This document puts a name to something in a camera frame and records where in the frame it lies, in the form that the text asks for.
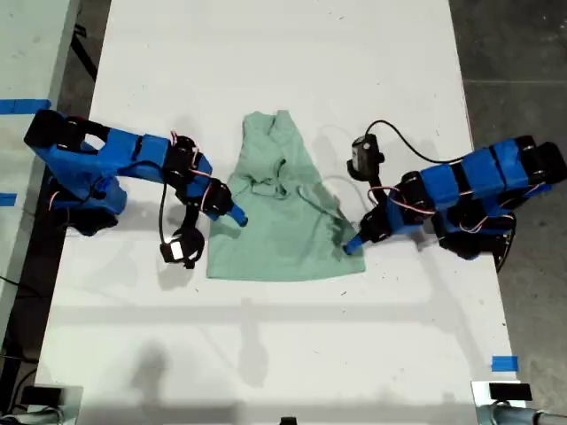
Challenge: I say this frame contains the pale green T-shirt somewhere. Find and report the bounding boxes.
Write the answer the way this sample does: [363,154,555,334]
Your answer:
[206,109,368,281]

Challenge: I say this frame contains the black metal strut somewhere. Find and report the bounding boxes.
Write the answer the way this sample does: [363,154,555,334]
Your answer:
[70,21,99,83]

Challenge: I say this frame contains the grey metal tube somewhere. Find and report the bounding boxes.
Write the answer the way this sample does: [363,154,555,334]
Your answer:
[477,405,567,425]
[0,406,63,425]

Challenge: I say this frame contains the black camera box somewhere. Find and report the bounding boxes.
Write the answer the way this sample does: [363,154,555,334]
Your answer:
[346,134,385,182]
[158,226,206,270]

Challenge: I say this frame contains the black power cable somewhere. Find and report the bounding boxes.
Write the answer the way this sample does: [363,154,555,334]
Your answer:
[494,216,518,274]

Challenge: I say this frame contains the white side table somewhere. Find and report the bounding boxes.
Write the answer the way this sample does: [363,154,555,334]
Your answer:
[0,0,81,351]

